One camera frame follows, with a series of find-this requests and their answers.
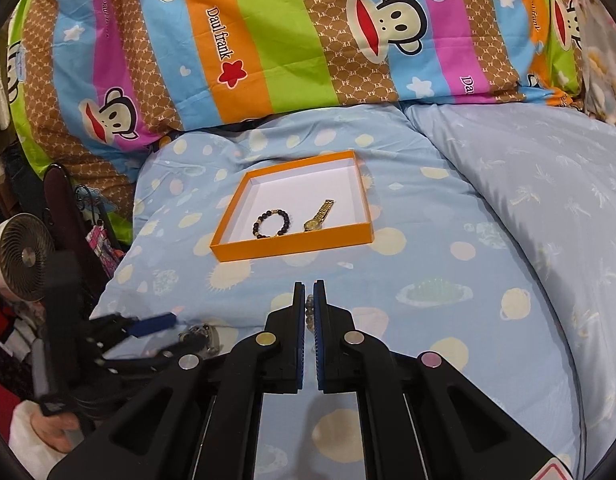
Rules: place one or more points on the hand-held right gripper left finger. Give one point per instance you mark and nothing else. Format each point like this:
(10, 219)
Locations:
(300, 340)

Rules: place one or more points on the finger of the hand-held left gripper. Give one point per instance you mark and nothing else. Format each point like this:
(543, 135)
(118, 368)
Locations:
(160, 360)
(155, 323)

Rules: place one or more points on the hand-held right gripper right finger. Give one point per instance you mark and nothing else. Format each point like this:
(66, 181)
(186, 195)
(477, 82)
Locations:
(318, 340)

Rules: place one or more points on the silver wristwatch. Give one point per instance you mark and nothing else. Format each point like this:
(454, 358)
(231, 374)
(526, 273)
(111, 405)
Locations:
(206, 336)

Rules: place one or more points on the orange shallow box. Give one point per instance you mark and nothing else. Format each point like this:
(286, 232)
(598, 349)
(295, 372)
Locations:
(298, 250)

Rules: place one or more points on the person's left hand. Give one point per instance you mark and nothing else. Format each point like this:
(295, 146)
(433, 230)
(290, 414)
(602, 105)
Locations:
(53, 430)

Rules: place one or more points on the red cloth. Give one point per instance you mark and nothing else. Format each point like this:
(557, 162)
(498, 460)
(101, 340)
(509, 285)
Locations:
(0, 405)

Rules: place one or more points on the colourful patterned pouch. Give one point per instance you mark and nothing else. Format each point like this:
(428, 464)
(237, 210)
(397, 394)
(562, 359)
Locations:
(99, 250)

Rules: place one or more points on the white desk fan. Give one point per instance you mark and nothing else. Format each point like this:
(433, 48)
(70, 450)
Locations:
(23, 255)

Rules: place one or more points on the gold wristwatch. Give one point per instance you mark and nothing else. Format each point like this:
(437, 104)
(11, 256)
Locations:
(313, 224)

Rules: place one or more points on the dark chair back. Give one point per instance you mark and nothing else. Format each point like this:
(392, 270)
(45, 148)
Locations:
(63, 210)

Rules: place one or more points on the blue planet print quilt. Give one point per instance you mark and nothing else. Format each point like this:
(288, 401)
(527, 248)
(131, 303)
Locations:
(413, 240)

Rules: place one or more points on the white lace cloth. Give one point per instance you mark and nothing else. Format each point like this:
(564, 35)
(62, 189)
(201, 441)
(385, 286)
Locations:
(0, 125)

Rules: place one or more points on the pale blue palm-print pillow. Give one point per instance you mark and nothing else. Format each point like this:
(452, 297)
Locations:
(538, 200)

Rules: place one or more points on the striped cartoon print blanket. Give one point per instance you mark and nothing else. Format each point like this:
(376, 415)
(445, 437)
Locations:
(268, 35)

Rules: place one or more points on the pale plush blanket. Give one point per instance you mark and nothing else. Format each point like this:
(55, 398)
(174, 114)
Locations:
(605, 70)

